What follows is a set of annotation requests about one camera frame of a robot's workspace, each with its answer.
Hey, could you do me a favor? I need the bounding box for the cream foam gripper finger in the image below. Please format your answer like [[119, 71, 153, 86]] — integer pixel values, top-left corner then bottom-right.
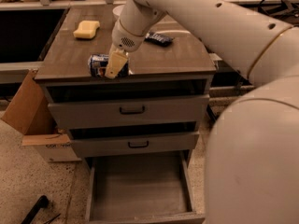
[[105, 45, 128, 79]]

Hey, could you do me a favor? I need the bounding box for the blue pepsi can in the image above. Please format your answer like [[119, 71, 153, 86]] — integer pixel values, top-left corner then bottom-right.
[[88, 54, 129, 77]]

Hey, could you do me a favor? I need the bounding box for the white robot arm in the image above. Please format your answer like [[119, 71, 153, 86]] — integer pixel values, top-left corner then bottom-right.
[[108, 0, 299, 224]]

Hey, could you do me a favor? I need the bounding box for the grey drawer cabinet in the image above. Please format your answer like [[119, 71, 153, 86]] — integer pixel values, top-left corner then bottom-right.
[[34, 3, 218, 161]]

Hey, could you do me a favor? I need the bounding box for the grey top drawer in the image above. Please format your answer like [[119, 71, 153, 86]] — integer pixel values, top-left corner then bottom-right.
[[48, 80, 209, 129]]

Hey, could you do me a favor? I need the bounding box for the grey middle drawer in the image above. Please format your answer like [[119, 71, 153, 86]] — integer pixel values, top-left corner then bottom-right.
[[70, 121, 199, 158]]

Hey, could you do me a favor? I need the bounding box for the grey open bottom drawer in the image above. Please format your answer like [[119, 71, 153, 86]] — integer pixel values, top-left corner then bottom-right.
[[85, 151, 205, 224]]

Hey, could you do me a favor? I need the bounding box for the yellow sponge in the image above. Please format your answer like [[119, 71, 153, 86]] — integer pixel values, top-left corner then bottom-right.
[[73, 21, 100, 39]]

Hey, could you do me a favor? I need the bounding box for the dark blue snack packet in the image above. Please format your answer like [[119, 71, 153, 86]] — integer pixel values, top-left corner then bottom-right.
[[145, 31, 173, 47]]

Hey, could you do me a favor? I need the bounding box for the white ceramic bowl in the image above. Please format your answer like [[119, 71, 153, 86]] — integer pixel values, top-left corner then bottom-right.
[[112, 5, 124, 20]]

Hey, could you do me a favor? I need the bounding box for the open cardboard box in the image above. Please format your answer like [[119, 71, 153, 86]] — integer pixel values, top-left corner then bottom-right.
[[2, 70, 80, 162]]

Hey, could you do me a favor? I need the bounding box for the black bar on floor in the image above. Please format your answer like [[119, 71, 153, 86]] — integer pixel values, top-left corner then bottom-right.
[[21, 195, 50, 224]]

